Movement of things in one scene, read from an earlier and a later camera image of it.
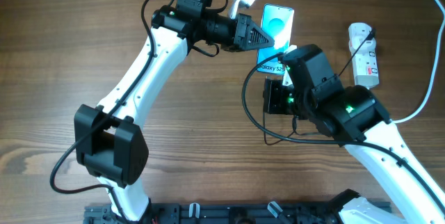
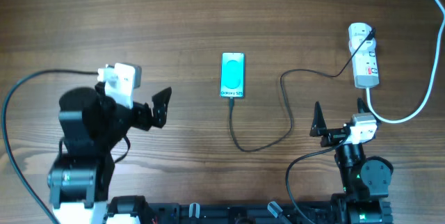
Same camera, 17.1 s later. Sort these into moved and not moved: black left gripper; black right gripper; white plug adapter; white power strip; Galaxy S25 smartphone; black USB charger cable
Moved: black USB charger cable; Galaxy S25 smartphone; black left gripper; black right gripper
Not moved: white power strip; white plug adapter
